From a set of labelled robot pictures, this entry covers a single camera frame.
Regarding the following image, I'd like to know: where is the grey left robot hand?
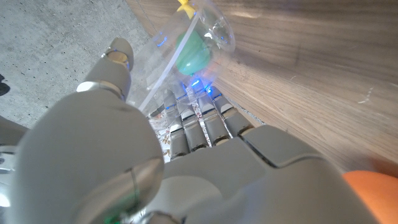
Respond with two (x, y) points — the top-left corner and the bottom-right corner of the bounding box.
(6, 37), (379, 224)

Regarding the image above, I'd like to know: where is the orange toy ball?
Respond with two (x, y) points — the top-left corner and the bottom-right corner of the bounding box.
(341, 170), (398, 224)

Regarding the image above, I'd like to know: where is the yellow toy banana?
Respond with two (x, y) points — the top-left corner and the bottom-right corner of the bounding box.
(176, 0), (197, 20)

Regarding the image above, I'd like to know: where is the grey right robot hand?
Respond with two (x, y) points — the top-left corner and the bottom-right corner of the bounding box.
(0, 144), (16, 209)

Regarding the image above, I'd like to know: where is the clear spray bottle black cap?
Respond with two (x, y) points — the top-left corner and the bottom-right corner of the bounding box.
(126, 0), (236, 130)

